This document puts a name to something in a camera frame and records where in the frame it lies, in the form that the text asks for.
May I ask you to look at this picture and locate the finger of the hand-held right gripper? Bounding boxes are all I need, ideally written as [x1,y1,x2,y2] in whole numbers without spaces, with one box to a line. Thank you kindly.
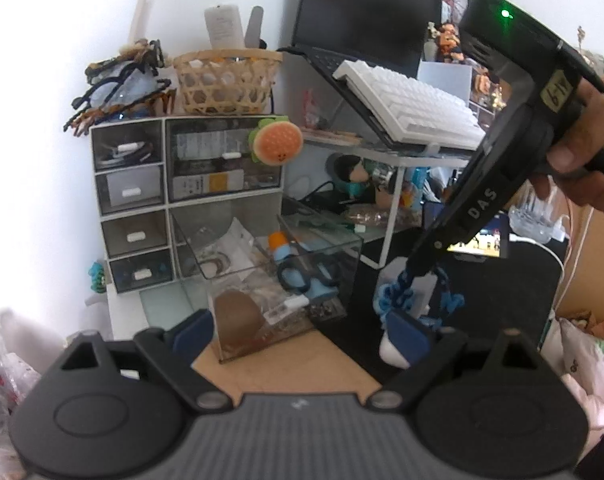
[406,212,463,281]

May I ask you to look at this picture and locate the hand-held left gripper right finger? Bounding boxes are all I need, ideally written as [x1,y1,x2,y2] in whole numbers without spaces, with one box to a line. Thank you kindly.
[364,310,540,408]

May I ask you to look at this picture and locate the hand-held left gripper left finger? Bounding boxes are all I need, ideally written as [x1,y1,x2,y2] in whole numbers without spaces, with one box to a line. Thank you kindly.
[62,309,230,410]

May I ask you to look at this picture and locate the blue braided cord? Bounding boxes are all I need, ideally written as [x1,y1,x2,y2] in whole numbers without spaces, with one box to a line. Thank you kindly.
[374,265,467,332]

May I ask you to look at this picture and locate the large clear drawer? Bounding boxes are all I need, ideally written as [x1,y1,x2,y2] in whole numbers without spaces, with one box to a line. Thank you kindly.
[165,117,285,206]
[169,200,364,365]

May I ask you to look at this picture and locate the small clear drawer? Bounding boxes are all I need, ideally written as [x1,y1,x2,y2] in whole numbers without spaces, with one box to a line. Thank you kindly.
[108,250,174,293]
[96,164,165,213]
[101,210,169,258]
[92,121,164,171]

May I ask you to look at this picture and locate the white drawer organizer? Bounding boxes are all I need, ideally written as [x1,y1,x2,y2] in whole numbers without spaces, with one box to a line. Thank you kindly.
[89,115,287,341]

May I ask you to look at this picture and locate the person's right hand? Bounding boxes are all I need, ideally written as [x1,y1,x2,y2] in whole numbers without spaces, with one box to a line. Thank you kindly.
[531,72,604,218]

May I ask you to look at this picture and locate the brown round pouch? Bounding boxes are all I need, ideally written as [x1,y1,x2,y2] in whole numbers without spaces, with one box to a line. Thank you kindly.
[213,291,266,351]

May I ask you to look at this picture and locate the smartphone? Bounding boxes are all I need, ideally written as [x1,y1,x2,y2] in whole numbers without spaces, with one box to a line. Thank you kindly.
[447,210,512,261]

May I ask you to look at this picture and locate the white desk riser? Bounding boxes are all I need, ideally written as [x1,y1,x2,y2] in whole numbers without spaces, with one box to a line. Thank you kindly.
[302,127,478,268]

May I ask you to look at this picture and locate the clear snack bag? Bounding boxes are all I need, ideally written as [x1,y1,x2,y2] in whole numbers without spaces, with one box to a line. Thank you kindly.
[342,205,389,226]

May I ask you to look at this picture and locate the light grey box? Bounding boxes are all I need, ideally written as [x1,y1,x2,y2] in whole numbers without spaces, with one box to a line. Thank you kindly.
[417,60,473,106]

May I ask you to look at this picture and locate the group of toy figures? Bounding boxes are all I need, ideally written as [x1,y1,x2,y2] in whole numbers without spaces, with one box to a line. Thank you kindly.
[427,20,469,63]

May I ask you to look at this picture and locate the stack of brown envelopes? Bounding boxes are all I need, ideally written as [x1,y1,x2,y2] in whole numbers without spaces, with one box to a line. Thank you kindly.
[192,330,383,397]

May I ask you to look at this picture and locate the framed picture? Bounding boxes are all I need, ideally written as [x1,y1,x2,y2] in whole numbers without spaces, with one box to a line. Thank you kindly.
[439,0,471,26]

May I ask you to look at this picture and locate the white keyboard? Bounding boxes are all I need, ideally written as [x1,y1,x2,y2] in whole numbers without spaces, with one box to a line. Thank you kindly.
[332,59,487,150]

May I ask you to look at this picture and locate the small teal toy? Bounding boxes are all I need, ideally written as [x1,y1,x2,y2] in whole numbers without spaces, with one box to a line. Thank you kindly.
[88,260,108,293]

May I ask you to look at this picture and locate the black-haired doll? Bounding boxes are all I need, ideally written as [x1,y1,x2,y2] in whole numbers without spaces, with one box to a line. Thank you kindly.
[327,154,379,202]

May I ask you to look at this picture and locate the orange blue tube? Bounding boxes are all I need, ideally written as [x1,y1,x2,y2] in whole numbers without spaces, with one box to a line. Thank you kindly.
[268,231,296,263]

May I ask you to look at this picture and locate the black laptop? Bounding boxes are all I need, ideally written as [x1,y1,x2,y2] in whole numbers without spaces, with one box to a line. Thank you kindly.
[277,0,438,81]

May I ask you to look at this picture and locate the pink cloth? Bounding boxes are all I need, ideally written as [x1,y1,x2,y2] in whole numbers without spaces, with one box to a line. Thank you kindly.
[537,317,604,441]

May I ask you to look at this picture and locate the pink printed packet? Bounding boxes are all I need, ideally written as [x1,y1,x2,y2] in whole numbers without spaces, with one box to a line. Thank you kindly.
[304,90,329,131]

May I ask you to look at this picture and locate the burger plush toy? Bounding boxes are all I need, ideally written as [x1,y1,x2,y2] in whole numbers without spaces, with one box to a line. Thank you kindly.
[248,116,304,166]

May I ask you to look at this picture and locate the clear plastic bag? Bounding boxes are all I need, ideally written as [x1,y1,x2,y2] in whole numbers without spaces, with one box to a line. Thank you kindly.
[0,320,44,461]

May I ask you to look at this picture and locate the woven bamboo basket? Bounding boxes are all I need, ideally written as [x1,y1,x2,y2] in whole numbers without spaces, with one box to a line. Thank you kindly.
[173,49,284,115]

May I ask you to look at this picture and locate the pile of hair clips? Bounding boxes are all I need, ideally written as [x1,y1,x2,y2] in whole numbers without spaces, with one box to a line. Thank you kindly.
[64,40,175,136]

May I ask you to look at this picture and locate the grey nail file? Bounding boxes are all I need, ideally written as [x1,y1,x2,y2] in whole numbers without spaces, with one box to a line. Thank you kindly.
[246,6,266,50]

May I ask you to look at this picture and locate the white stick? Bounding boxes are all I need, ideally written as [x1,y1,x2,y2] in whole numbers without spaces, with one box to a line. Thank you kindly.
[127,0,152,51]

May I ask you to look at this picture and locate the white cable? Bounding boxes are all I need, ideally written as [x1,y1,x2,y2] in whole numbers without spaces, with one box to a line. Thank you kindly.
[507,205,594,311]

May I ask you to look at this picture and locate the blue handled scissors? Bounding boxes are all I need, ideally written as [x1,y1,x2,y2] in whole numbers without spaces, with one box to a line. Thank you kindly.
[277,255,341,297]

